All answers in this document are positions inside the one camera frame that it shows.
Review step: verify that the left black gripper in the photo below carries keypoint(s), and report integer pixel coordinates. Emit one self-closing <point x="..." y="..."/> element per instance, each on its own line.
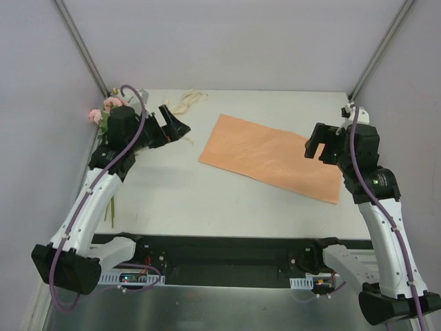
<point x="161" y="129"/>

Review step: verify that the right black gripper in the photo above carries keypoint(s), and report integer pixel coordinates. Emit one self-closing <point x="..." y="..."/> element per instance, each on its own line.
<point x="329" y="148"/>

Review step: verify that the kraft wrapping paper sheet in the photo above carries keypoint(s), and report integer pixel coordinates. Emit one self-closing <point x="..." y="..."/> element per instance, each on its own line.
<point x="271" y="156"/>

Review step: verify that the pink fake flower stem one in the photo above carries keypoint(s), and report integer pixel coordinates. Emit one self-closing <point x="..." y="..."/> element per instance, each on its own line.
<point x="114" y="100"/>

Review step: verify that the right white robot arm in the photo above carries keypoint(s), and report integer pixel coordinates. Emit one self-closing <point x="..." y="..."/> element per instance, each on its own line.
<point x="397" y="291"/>

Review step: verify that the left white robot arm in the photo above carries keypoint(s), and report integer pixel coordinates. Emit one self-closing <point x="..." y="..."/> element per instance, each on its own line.
<point x="68" y="261"/>

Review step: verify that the cream ribbon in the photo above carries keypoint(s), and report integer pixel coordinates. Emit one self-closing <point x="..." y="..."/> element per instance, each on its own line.
<point x="187" y="100"/>

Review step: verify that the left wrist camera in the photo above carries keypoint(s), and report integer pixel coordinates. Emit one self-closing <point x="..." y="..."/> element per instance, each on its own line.
<point x="139" y="102"/>

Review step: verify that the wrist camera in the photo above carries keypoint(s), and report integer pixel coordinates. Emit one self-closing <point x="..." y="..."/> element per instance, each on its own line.
<point x="139" y="102"/>
<point x="350" y="112"/>

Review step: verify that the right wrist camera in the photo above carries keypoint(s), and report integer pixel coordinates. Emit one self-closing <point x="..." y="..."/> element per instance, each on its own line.
<point x="350" y="112"/>

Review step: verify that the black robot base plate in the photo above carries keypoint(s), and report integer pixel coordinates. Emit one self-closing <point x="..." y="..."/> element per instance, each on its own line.
<point x="225" y="261"/>

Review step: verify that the right white cable duct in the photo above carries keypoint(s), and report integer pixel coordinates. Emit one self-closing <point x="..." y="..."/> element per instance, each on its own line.
<point x="301" y="283"/>

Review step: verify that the white cable duct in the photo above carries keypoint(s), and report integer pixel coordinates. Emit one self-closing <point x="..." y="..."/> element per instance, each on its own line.
<point x="130" y="278"/>
<point x="301" y="283"/>

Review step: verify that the right aluminium frame post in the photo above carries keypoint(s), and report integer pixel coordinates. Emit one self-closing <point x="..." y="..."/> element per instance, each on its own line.
<point x="401" y="15"/>

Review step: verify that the aluminium frame post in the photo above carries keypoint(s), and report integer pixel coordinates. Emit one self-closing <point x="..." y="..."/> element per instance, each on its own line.
<point x="401" y="15"/>
<point x="80" y="45"/>

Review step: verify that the left aluminium frame post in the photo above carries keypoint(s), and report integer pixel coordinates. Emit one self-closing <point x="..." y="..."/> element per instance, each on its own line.
<point x="80" y="45"/>

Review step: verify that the left white cable duct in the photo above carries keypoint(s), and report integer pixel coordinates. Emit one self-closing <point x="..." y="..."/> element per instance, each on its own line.
<point x="130" y="278"/>

